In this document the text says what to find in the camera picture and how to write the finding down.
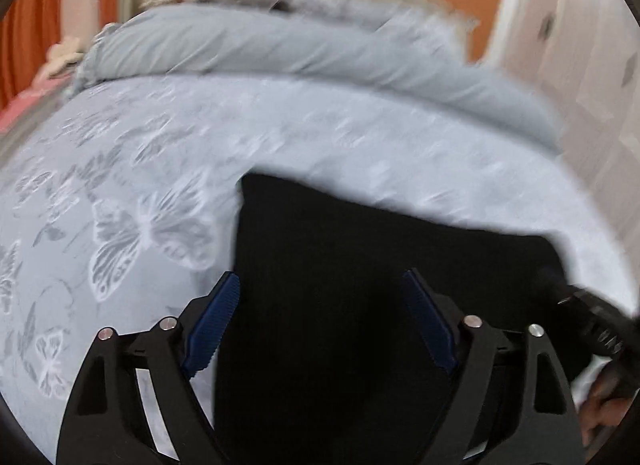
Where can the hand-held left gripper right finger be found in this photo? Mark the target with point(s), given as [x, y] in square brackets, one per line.
[432, 325]

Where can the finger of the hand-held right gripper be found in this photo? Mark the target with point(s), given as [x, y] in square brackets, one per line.
[550, 282]

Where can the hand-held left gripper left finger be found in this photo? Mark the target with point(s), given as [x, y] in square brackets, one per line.
[210, 330]

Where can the black pants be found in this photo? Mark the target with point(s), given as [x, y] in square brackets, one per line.
[350, 255]

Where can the person's right hand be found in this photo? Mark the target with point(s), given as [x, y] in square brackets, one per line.
[602, 412]

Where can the butterfly print bedsheet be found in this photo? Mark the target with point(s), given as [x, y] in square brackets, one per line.
[350, 145]

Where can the white patterned wardrobe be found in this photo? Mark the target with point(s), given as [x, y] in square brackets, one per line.
[590, 70]

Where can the grey rolled duvet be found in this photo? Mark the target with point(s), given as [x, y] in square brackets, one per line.
[300, 50]

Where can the orange curtain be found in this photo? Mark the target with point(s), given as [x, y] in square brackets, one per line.
[30, 20]

